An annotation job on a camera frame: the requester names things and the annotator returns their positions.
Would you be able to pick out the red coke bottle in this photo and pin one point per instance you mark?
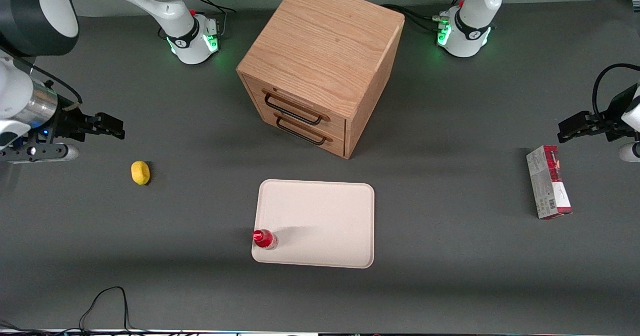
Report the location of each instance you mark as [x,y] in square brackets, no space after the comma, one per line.
[263,239]

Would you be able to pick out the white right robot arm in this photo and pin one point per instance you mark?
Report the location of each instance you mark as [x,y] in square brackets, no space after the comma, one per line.
[170,0]

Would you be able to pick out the wooden drawer cabinet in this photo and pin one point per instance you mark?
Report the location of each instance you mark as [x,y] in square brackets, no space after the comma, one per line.
[325,45]

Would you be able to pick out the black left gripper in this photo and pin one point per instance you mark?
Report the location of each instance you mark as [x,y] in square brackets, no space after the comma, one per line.
[611,121]

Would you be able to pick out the wooden drawer front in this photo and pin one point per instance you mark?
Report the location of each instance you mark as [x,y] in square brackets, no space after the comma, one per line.
[335,125]
[336,145]

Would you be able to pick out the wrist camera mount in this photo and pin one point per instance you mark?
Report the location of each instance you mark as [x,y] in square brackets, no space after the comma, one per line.
[631,152]
[45,151]

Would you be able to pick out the beige plastic tray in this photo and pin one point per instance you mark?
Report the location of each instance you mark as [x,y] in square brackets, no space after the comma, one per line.
[325,223]

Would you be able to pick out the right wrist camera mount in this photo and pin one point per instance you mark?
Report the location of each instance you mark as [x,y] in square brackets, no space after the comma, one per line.
[45,151]

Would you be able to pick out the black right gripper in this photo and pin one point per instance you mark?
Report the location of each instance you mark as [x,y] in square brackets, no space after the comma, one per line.
[68,124]

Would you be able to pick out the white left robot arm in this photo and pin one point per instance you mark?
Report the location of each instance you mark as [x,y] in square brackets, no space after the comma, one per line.
[470,30]

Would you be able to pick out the yellow lemon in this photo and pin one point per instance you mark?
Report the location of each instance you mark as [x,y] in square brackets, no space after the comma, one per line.
[140,173]

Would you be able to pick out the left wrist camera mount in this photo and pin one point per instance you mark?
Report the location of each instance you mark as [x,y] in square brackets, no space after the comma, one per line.
[631,152]

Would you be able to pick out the grey and red carton box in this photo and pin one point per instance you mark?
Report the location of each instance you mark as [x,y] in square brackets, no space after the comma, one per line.
[547,183]

